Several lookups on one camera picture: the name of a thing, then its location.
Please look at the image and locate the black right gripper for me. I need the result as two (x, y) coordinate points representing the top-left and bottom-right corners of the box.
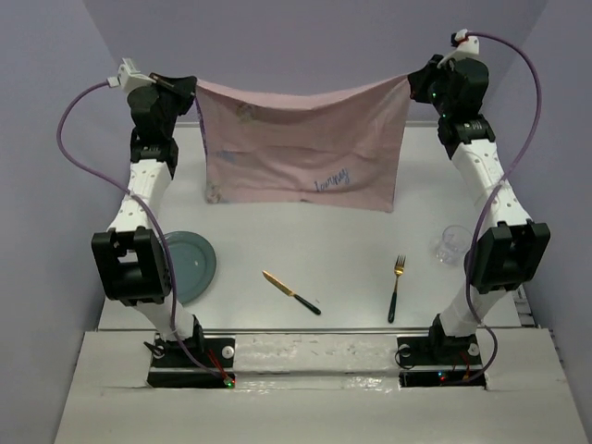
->
(412, 54), (460, 117)

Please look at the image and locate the pink cloth placemat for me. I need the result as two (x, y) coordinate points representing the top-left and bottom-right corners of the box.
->
(196, 76), (411, 213)

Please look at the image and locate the clear drinking glass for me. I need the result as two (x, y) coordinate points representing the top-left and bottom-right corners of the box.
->
(433, 225), (473, 265)

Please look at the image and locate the green ceramic plate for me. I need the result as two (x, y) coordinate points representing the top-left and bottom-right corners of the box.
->
(160, 230), (217, 306)

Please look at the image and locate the gold knife green handle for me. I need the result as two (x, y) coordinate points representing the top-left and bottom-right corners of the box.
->
(262, 270), (322, 315)

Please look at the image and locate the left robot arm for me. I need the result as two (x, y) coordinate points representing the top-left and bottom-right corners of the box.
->
(91, 73), (205, 365)

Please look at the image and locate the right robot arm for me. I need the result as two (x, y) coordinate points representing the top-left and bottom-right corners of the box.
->
(408, 55), (550, 364)

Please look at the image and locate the white front table board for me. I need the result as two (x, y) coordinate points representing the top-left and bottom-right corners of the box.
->
(56, 329), (586, 443)

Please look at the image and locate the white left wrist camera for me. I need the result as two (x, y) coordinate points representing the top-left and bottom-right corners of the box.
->
(106, 57), (154, 93)

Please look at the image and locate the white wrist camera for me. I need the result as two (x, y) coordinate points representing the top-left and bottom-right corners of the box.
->
(450, 29), (480, 61)
(106, 57), (154, 93)

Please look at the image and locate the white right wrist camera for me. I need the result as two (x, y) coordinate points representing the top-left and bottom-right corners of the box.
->
(450, 29), (480, 61)

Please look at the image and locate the gold fork green handle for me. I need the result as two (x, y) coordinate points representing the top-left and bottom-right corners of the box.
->
(388, 255), (406, 324)

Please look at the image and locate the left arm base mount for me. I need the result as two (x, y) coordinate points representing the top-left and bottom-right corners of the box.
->
(143, 335), (236, 389)

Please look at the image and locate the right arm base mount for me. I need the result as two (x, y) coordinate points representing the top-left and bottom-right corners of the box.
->
(394, 335), (487, 389)

